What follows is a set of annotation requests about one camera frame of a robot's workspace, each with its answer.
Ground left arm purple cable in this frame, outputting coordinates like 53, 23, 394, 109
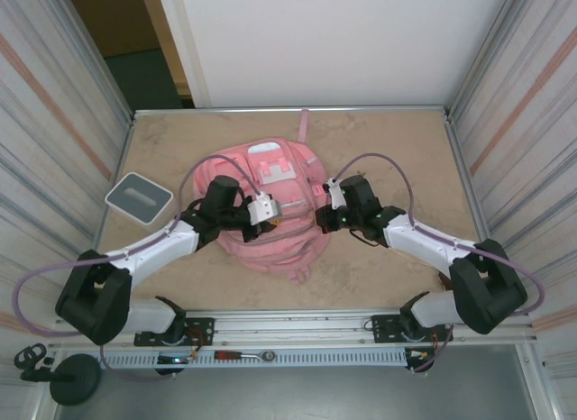
11, 154, 267, 383

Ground aluminium table edge rail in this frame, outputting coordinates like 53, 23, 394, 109
133, 105, 452, 117

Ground red handled ratchet wrench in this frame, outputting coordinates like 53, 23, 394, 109
214, 350, 277, 362

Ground small circuit board with wires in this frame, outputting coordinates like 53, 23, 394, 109
405, 347, 437, 363

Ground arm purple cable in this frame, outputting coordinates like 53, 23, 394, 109
11, 154, 267, 383
331, 151, 545, 375

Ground white slotted cable duct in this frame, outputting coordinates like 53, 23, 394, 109
96, 350, 409, 370

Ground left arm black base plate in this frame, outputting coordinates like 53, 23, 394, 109
133, 316, 215, 348

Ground pink backpack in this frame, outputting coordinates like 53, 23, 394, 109
192, 108, 333, 284

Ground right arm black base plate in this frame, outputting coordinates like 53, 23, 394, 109
371, 314, 453, 344

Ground black clip on stand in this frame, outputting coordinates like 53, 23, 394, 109
13, 342, 49, 371

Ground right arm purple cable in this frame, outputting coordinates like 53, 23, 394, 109
331, 151, 545, 375

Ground white grey tissue box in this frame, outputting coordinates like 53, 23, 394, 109
105, 171, 174, 225

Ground small circuit board with LED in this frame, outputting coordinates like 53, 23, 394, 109
156, 354, 200, 366

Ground black round stand base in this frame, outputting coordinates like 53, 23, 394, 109
20, 354, 103, 406

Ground aluminium mounting rail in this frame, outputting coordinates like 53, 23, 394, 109
52, 307, 537, 349

